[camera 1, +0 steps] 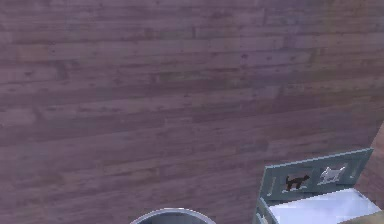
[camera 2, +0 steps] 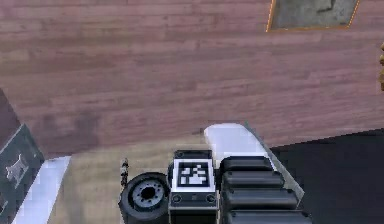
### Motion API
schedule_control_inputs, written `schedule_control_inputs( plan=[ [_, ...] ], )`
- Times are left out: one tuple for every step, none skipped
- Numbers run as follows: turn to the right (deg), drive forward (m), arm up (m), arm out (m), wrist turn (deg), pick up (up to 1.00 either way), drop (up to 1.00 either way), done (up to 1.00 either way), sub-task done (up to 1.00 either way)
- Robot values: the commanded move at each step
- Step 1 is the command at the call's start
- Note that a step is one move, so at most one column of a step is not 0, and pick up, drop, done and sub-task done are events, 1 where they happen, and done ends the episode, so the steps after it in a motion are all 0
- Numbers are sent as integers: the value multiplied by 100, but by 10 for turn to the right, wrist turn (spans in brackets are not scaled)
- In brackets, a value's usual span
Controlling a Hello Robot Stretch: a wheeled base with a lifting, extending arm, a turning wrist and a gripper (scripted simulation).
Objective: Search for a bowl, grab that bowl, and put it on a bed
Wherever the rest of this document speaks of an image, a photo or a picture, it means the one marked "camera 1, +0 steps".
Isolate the grey round bin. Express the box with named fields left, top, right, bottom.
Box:
left=129, top=207, right=218, bottom=224

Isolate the grey-green bed with animal cutouts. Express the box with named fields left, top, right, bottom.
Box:
left=252, top=147, right=383, bottom=224

